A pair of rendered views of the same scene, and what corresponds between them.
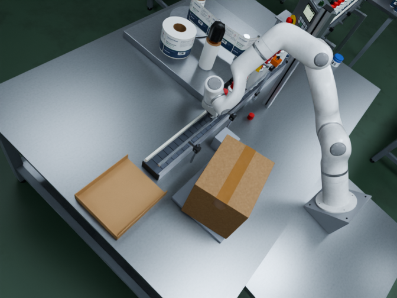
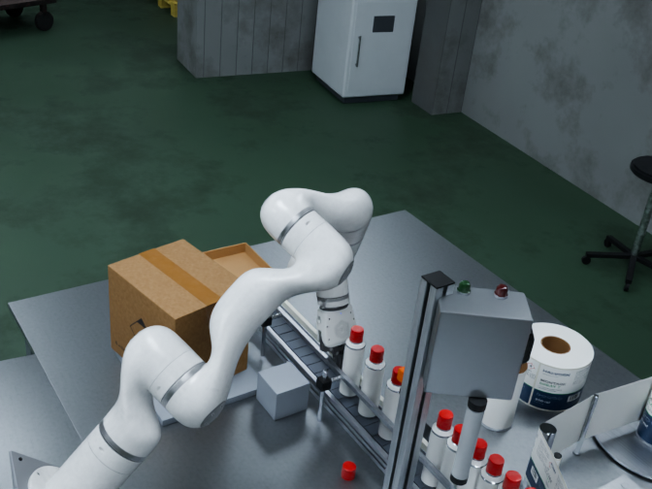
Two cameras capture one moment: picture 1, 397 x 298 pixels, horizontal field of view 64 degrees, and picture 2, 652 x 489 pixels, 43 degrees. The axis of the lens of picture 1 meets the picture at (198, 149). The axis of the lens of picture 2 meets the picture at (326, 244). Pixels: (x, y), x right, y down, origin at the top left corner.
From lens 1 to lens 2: 2.52 m
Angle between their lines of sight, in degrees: 83
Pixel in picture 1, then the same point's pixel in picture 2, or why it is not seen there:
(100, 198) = (236, 266)
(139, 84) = not seen: hidden behind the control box
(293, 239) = (50, 438)
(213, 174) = (188, 255)
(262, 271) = (37, 377)
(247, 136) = (298, 451)
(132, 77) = not seen: hidden behind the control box
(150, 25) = (603, 367)
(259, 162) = (183, 302)
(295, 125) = not seen: outside the picture
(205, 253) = (107, 330)
